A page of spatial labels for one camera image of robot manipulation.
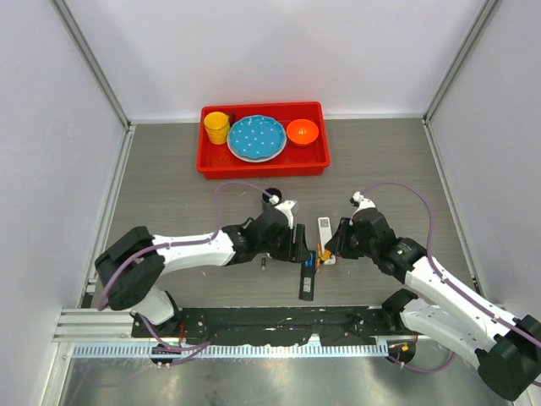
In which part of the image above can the yellow handled screwdriver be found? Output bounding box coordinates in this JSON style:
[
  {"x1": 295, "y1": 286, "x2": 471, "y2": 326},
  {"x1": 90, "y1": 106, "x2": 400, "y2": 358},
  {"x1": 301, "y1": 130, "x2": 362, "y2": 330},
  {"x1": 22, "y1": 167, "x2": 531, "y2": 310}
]
[{"x1": 320, "y1": 250, "x2": 332, "y2": 262}]

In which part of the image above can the orange battery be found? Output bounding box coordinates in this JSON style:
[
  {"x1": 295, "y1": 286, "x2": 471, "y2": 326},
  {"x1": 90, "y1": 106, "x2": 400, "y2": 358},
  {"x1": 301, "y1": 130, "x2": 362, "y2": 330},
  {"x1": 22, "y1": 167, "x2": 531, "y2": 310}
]
[{"x1": 315, "y1": 243, "x2": 323, "y2": 273}]

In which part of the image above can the slim white remote control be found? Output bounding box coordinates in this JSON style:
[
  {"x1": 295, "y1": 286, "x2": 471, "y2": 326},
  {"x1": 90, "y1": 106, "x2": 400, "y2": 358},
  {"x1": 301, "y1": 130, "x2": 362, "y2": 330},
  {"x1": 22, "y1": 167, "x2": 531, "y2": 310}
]
[{"x1": 318, "y1": 217, "x2": 336, "y2": 266}]

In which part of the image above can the black remote control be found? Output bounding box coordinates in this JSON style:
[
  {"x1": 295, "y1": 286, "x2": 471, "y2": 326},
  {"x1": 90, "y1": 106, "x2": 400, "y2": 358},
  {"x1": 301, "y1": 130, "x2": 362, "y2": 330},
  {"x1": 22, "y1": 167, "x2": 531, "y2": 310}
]
[{"x1": 298, "y1": 250, "x2": 317, "y2": 301}]

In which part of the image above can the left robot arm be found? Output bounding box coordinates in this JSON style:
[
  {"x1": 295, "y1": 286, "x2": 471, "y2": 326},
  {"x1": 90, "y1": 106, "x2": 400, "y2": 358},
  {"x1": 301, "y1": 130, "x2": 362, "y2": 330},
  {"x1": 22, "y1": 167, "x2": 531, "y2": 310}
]
[{"x1": 95, "y1": 208, "x2": 310, "y2": 337}]

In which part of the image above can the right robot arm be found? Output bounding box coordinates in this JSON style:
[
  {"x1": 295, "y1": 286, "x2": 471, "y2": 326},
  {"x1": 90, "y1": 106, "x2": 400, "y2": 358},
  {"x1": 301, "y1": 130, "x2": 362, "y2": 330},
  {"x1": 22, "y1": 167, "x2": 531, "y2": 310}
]
[{"x1": 325, "y1": 208, "x2": 540, "y2": 401}]

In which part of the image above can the dark blue round cup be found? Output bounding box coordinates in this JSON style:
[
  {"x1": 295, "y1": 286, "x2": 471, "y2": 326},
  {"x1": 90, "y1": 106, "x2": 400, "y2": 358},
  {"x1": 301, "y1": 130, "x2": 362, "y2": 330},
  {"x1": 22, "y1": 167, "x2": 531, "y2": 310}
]
[{"x1": 261, "y1": 188, "x2": 282, "y2": 211}]

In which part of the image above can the red plastic tray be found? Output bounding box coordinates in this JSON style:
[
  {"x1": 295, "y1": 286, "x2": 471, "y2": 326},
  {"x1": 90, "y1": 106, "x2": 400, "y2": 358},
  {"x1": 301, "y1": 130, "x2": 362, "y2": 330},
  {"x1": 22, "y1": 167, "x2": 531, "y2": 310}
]
[{"x1": 196, "y1": 101, "x2": 331, "y2": 179}]

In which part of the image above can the blue polka dot plate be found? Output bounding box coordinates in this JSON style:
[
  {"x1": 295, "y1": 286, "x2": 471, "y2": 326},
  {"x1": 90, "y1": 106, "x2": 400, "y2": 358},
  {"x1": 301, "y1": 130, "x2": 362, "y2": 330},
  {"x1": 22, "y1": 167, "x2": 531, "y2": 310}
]
[{"x1": 227, "y1": 115, "x2": 287, "y2": 163}]

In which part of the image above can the orange bowl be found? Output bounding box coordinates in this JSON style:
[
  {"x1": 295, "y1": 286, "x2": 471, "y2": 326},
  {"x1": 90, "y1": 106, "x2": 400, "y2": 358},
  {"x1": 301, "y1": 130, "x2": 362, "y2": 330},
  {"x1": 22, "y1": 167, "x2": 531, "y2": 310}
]
[{"x1": 286, "y1": 118, "x2": 320, "y2": 146}]

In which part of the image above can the yellow ribbed cup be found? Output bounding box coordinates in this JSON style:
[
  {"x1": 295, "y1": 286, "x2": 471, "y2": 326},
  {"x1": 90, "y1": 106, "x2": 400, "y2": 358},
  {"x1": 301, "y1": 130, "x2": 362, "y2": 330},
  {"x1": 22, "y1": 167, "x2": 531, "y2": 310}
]
[{"x1": 203, "y1": 112, "x2": 236, "y2": 145}]

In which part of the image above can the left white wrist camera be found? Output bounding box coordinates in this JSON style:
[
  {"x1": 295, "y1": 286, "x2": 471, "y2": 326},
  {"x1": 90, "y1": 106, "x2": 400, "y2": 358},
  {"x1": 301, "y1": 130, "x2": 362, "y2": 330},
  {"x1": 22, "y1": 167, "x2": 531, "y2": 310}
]
[{"x1": 269, "y1": 195, "x2": 298, "y2": 229}]

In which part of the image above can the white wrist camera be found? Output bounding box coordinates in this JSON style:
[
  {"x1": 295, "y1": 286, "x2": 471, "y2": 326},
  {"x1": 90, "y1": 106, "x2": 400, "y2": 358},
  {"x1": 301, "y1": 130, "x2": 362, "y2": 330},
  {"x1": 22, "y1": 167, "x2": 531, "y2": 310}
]
[
  {"x1": 350, "y1": 191, "x2": 376, "y2": 218},
  {"x1": 269, "y1": 195, "x2": 298, "y2": 229}
]

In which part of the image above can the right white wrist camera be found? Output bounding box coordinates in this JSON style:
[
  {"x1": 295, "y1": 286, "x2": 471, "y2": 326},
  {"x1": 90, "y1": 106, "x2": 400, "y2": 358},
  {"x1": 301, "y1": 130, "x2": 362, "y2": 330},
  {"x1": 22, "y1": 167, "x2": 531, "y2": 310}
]
[{"x1": 350, "y1": 191, "x2": 376, "y2": 218}]

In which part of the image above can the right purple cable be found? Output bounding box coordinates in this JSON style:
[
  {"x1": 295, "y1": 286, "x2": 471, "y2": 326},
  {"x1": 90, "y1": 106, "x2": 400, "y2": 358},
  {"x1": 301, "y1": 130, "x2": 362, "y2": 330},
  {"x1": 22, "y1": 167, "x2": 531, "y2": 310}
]
[{"x1": 363, "y1": 182, "x2": 541, "y2": 388}]

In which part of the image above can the purple cable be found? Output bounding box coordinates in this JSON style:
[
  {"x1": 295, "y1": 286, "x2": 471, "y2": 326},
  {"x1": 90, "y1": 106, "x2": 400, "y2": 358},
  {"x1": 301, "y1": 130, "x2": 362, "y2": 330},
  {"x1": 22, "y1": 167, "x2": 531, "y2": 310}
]
[
  {"x1": 363, "y1": 182, "x2": 541, "y2": 388},
  {"x1": 96, "y1": 181, "x2": 280, "y2": 367}
]

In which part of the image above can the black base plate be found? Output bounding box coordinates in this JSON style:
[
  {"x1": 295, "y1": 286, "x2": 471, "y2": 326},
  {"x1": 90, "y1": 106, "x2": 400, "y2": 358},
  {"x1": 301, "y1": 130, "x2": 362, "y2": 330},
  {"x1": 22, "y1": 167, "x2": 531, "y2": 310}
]
[{"x1": 130, "y1": 304, "x2": 434, "y2": 347}]

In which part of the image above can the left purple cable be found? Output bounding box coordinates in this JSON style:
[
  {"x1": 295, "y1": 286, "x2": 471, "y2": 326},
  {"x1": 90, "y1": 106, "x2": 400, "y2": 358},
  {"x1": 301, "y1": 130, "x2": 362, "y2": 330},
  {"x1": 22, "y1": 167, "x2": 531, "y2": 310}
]
[{"x1": 96, "y1": 181, "x2": 280, "y2": 367}]

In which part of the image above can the slotted cable duct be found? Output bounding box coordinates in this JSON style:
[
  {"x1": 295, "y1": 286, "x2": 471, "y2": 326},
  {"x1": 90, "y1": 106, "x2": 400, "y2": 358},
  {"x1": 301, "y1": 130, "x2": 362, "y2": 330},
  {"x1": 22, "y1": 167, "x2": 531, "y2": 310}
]
[{"x1": 72, "y1": 340, "x2": 389, "y2": 359}]

